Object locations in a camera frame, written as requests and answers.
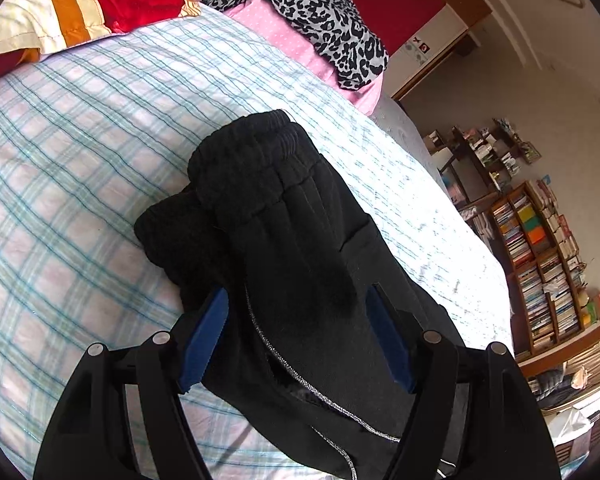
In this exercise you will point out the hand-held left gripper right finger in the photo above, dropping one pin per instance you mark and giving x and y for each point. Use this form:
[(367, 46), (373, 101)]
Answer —
[(387, 340)]

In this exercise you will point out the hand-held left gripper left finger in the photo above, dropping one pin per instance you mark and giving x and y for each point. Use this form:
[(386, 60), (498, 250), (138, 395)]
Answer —
[(205, 340)]

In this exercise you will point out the black pants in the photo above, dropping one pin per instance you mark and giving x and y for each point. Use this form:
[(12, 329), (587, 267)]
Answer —
[(290, 240)]

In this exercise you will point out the wooden bookshelf with books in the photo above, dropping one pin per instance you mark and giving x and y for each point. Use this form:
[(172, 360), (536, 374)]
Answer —
[(530, 270)]

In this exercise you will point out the white plastic bag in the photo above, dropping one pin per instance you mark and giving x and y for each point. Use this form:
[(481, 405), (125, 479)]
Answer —
[(570, 430)]

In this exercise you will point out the small wooden shelf table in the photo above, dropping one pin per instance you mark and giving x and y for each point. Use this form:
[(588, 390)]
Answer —
[(480, 155)]

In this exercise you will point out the grey mattress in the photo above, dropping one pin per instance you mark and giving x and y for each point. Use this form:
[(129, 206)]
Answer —
[(405, 125)]

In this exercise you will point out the plaid bed sheet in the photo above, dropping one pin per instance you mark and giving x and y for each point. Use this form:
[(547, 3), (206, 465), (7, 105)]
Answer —
[(80, 160)]

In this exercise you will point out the white panel with stickers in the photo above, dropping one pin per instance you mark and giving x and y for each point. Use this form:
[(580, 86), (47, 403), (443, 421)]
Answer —
[(430, 35)]

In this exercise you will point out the leopard print cloth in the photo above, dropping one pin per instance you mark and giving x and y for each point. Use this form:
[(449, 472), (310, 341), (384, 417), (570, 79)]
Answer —
[(320, 15)]

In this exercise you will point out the red floral quilt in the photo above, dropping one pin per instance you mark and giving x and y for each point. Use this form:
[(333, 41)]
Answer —
[(130, 0)]

